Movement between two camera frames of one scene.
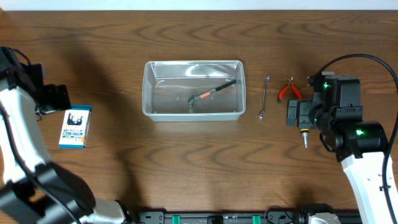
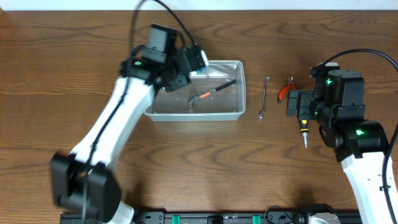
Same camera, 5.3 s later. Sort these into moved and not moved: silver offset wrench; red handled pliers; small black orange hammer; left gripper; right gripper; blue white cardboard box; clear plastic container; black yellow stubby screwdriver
Moved: right gripper; left gripper; blue white cardboard box
Not moved: black yellow stubby screwdriver; small black orange hammer; clear plastic container; silver offset wrench; red handled pliers
